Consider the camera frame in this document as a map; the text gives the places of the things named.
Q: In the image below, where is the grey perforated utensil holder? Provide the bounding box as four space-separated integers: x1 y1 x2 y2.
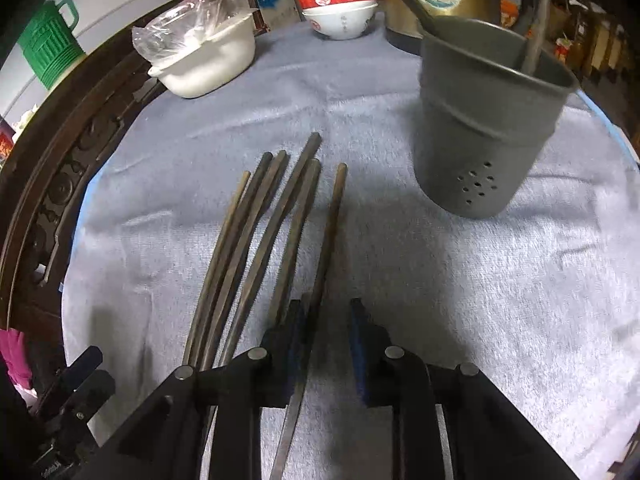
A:
412 16 581 220

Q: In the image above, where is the pink garment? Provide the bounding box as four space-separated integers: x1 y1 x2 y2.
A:
0 327 33 392

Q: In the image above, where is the white bowl with red mark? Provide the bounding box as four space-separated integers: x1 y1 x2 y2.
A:
302 1 379 41

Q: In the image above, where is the clear plastic bag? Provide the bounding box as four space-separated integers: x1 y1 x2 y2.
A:
131 0 252 68

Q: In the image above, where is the bundle of dark chopsticks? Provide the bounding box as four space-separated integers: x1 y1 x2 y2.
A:
181 132 323 461

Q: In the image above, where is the dark carved wooden sideboard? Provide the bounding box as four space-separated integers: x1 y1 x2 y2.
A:
0 10 168 376

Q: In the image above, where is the grey towel cloth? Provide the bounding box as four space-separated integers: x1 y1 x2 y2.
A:
60 20 640 480

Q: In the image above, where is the green thermos flask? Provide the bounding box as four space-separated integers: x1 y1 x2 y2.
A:
19 0 86 92

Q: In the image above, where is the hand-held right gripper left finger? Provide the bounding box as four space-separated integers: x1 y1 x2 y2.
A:
87 299 313 480

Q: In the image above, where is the grey chopstick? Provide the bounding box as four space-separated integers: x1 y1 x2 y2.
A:
520 0 553 75

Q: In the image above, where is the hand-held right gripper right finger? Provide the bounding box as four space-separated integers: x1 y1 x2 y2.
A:
349 298 581 480

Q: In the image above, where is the white plastic container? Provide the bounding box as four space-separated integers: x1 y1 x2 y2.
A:
147 10 257 99

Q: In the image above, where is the dark wooden chopstick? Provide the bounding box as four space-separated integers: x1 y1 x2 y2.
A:
270 162 349 480

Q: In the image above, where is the blue table cover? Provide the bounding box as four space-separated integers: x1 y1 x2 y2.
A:
57 95 640 301

